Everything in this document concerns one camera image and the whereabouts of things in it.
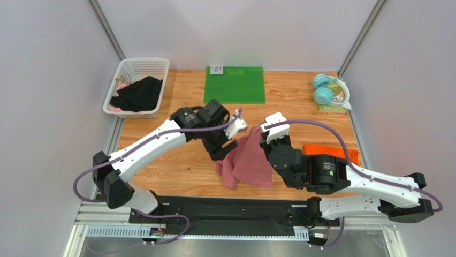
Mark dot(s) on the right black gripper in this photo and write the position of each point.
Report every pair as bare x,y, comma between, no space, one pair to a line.
270,143

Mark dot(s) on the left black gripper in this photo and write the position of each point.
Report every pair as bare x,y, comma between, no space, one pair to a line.
217,152

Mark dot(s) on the pink t shirt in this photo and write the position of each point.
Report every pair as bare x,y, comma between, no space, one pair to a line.
246,163

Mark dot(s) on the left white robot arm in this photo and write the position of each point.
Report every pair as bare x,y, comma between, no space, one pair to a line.
212,124

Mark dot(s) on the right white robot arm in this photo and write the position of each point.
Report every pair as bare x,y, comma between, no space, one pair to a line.
343,192

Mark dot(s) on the folded orange t shirt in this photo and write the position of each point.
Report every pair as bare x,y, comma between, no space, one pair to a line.
314,149

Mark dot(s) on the green cutting mat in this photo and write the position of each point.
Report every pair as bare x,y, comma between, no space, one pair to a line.
235,84

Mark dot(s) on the teal headphones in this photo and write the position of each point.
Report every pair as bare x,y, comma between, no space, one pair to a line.
325,96

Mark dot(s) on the green picture book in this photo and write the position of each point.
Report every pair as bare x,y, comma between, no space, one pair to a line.
338,97

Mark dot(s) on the black garment in basket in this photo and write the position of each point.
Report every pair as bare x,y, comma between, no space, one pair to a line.
142,95

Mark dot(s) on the pink item in basket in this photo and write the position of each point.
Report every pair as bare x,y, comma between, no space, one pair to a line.
117,103

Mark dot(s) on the white plastic basket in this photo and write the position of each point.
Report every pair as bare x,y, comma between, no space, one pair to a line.
131,70

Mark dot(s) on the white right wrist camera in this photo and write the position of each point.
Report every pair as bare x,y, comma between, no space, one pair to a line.
272,129

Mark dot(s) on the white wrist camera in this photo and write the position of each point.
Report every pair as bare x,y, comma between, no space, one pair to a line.
236,124
272,129

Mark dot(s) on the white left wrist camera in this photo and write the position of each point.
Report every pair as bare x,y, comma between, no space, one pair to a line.
236,124

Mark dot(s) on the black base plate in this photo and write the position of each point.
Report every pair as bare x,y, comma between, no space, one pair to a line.
232,217

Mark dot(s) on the aluminium frame rail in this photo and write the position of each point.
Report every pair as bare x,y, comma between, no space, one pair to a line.
105,222

